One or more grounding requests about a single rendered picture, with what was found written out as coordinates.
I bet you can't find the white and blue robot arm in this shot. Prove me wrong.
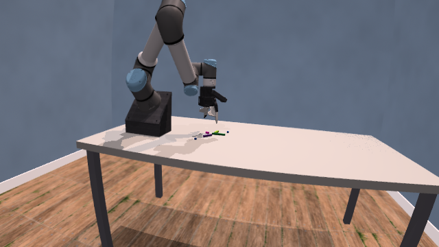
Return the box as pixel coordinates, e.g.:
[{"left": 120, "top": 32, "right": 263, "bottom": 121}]
[{"left": 126, "top": 0, "right": 217, "bottom": 113}]

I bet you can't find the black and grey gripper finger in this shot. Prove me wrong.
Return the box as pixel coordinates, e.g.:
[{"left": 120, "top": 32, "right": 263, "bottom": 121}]
[
  {"left": 208, "top": 100, "right": 218, "bottom": 123},
  {"left": 200, "top": 107, "right": 210, "bottom": 118}
]

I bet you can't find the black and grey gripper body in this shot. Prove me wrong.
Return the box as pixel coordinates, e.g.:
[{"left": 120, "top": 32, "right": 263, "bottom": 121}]
[{"left": 198, "top": 86, "right": 216, "bottom": 107}]

